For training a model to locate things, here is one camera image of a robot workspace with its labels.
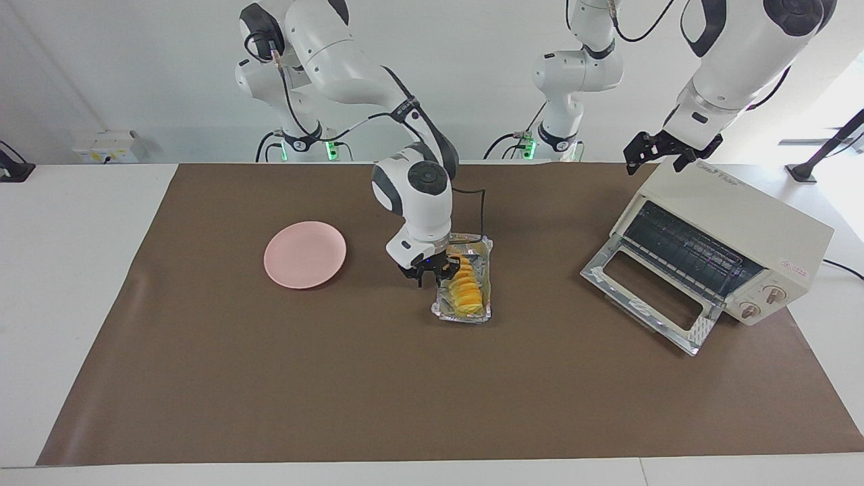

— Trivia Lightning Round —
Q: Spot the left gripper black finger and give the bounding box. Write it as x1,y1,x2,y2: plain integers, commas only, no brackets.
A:
624,133,654,176
682,134,723,173

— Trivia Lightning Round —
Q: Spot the yellow sliced bread loaf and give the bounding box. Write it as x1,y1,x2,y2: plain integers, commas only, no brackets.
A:
445,255,485,317

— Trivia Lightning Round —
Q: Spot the aluminium foil tray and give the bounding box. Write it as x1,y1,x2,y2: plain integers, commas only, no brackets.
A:
432,233,495,325

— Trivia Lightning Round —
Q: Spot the cream toaster oven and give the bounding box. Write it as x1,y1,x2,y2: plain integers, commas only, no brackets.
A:
611,157,836,327

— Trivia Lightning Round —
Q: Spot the glass metal oven door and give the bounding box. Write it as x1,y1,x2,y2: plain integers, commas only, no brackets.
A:
580,236,727,357

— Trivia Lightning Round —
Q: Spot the black slanted stand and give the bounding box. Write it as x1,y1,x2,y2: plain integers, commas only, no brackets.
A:
786,108,864,184

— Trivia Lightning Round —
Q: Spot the pink round plate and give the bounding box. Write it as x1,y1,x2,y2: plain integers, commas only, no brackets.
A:
263,221,348,290

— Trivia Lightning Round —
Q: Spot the brown table mat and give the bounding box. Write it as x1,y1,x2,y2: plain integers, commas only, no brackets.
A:
37,162,864,466

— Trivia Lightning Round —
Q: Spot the small black stand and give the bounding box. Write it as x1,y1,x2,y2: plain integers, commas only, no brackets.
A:
0,140,36,183

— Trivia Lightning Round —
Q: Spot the metal oven wire rack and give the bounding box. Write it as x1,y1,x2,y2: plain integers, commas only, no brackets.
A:
621,201,765,299

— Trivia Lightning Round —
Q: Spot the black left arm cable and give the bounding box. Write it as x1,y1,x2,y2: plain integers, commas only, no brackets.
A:
606,0,677,43

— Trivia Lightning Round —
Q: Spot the black oven power cord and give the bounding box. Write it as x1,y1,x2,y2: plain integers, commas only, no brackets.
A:
822,259,864,281

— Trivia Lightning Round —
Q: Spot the white wall outlet box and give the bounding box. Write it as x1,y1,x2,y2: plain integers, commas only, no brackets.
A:
72,130,140,165

